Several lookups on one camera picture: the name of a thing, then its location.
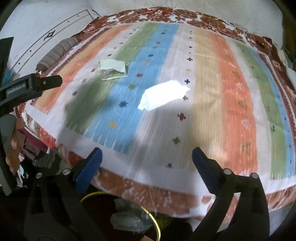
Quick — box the pale green paper wrapper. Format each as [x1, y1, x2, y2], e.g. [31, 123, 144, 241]
[98, 59, 127, 81]

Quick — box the white tissue paper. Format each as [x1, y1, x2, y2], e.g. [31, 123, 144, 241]
[137, 80, 190, 111]

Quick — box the white plastic wrapper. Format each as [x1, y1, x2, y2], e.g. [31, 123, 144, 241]
[110, 211, 152, 233]

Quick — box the gold rimmed trash bin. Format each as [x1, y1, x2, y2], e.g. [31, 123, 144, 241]
[80, 191, 161, 240]

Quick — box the person's left hand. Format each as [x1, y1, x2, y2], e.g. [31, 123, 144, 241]
[6, 118, 25, 174]

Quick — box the person's right thumb tip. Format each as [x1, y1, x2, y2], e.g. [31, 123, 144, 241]
[140, 236, 153, 241]

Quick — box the grey rolled pillow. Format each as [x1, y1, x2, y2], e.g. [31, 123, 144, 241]
[36, 37, 79, 72]

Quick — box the brown floral bed blanket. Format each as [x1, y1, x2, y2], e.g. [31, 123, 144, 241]
[17, 6, 296, 223]

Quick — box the striped colourful bed cover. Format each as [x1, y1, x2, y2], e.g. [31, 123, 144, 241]
[24, 22, 296, 194]

